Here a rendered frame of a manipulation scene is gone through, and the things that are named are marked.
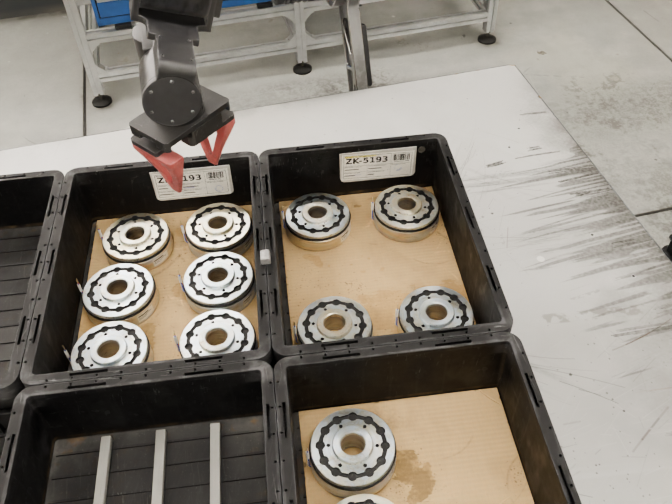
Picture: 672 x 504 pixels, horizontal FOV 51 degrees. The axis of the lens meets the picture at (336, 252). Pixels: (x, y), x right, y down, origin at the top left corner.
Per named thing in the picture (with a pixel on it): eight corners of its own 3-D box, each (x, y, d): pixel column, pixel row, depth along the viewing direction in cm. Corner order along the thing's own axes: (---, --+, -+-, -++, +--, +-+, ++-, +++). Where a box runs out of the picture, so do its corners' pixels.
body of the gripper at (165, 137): (233, 112, 83) (223, 57, 77) (169, 158, 77) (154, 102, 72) (194, 93, 85) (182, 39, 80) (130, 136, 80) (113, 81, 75)
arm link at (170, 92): (222, -34, 71) (134, -51, 68) (239, 24, 63) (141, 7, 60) (202, 69, 79) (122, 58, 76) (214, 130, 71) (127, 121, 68)
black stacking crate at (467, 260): (266, 205, 120) (259, 153, 111) (437, 188, 121) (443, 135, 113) (282, 408, 93) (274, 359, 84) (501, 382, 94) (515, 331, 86)
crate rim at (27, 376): (70, 180, 111) (65, 168, 109) (259, 161, 113) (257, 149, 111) (23, 397, 84) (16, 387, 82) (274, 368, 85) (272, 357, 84)
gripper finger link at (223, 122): (244, 164, 89) (234, 102, 82) (204, 195, 85) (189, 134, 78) (206, 143, 92) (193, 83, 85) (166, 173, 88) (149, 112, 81)
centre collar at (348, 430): (327, 432, 84) (327, 430, 84) (367, 423, 85) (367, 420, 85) (337, 469, 81) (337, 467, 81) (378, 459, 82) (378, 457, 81)
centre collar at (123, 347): (92, 338, 95) (91, 335, 95) (129, 334, 95) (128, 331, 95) (88, 368, 92) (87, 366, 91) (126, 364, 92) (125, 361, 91)
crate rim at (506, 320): (259, 161, 113) (258, 149, 111) (442, 143, 115) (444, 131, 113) (274, 368, 85) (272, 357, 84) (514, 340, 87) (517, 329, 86)
